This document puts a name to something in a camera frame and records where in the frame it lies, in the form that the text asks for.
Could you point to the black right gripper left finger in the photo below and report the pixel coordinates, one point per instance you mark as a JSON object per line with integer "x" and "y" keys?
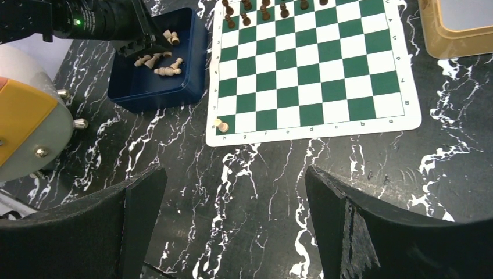
{"x": 105, "y": 234}

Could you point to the light wooden chess piece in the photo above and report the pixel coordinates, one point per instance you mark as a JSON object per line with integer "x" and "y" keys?
{"x": 142, "y": 60}
{"x": 172, "y": 37}
{"x": 172, "y": 70}
{"x": 152, "y": 60}

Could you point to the green white chess board mat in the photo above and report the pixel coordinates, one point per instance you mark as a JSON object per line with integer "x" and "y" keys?
{"x": 332, "y": 70}

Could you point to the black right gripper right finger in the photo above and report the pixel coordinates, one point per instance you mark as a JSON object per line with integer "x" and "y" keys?
{"x": 361, "y": 236}

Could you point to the gold tin box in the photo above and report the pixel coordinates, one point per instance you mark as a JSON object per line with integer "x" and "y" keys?
{"x": 454, "y": 29}

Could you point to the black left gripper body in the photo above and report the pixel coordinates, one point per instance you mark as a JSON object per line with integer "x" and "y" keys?
{"x": 136, "y": 33}

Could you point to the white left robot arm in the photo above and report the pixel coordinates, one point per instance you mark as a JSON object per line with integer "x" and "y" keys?
{"x": 76, "y": 20}

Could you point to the white orange cylindrical appliance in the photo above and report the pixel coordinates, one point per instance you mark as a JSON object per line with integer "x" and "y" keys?
{"x": 36, "y": 125}

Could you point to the dark blue tin box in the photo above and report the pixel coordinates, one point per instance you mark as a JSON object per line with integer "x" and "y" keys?
{"x": 139, "y": 89}

